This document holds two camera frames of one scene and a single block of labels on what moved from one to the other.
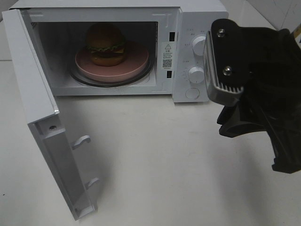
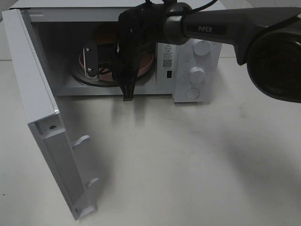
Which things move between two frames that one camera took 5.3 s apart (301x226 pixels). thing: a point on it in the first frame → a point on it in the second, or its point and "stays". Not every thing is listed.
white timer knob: x=196 y=74 stays
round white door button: x=192 y=93 stays
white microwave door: x=43 y=115 stays
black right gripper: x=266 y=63 → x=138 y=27
